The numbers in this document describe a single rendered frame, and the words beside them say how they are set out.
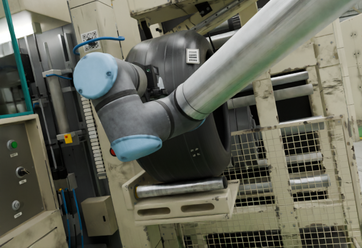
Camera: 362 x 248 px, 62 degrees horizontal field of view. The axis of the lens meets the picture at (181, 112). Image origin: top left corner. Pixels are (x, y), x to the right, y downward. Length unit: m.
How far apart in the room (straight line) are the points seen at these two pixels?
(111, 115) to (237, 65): 0.24
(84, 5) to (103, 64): 0.75
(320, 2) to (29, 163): 1.08
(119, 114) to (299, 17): 0.34
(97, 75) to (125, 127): 0.11
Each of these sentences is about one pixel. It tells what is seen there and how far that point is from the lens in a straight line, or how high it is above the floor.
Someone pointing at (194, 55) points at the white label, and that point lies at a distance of 0.97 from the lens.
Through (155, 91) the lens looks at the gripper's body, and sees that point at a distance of 0.78.
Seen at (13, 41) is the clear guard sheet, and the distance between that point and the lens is 1.29.
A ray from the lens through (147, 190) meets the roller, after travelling 1.15.
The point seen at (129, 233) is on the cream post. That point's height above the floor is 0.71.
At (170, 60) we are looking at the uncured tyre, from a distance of 0.96.
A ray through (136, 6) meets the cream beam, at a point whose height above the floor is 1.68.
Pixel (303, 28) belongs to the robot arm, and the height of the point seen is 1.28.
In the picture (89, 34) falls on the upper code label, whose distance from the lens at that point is 1.28.
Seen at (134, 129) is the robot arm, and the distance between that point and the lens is 0.55.
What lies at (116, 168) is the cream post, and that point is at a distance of 1.27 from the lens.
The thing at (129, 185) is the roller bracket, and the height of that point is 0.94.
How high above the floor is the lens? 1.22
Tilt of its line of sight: 3 degrees down
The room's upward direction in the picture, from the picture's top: 12 degrees counter-clockwise
